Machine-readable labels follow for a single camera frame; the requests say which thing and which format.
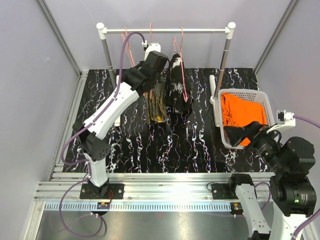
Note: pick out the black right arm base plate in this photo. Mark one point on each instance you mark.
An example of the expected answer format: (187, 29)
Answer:
(221, 191)

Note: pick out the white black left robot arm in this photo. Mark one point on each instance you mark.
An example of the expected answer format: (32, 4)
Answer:
(91, 134)

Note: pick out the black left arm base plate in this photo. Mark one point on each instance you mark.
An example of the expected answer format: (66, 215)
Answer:
(114, 191)

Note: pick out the white plastic laundry basket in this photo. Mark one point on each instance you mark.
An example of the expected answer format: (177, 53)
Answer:
(251, 95)

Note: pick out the aluminium extrusion rail frame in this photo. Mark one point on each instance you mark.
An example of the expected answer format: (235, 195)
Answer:
(177, 188)

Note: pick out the black white patterned trousers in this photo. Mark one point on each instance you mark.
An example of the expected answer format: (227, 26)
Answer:
(174, 87)

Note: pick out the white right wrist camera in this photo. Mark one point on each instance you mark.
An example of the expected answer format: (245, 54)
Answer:
(284, 121)

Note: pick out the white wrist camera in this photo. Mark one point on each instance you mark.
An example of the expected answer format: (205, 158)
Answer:
(284, 121)
(149, 47)

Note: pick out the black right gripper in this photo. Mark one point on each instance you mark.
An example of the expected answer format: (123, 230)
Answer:
(237, 134)

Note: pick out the orange trousers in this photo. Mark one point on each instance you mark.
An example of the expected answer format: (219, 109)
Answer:
(237, 112)

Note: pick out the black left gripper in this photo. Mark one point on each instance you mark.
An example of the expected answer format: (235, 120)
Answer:
(159, 77)

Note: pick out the pink wire hanger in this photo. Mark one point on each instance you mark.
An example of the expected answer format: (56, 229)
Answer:
(180, 47)
(151, 32)
(128, 48)

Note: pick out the camouflage olive yellow trousers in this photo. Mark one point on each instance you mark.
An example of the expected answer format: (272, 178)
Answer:
(155, 103)

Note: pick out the white slotted cable duct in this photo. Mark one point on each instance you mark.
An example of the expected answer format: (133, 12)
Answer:
(97, 206)

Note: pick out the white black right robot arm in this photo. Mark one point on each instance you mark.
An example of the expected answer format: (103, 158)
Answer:
(294, 197)

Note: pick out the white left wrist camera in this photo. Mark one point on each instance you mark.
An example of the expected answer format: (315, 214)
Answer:
(149, 47)

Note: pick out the white metal clothes rack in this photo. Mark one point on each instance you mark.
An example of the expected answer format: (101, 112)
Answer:
(215, 87)

